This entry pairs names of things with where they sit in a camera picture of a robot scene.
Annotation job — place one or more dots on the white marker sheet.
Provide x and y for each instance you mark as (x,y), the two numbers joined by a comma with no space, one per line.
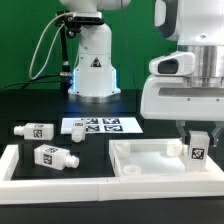
(103,125)

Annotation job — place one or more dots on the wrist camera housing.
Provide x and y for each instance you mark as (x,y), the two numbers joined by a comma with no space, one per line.
(178,63)

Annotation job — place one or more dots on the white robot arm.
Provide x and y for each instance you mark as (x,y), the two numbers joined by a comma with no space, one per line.
(196,25)

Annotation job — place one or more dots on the black camera on stand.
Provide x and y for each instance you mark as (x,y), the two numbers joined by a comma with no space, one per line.
(69,25)

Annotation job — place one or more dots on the white U-shaped fence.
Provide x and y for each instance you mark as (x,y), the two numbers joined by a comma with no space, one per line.
(92,189)

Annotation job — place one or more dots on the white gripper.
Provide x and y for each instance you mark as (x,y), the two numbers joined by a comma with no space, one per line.
(170,98)

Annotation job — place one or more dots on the white square tabletop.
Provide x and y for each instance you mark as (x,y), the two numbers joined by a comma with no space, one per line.
(147,159)

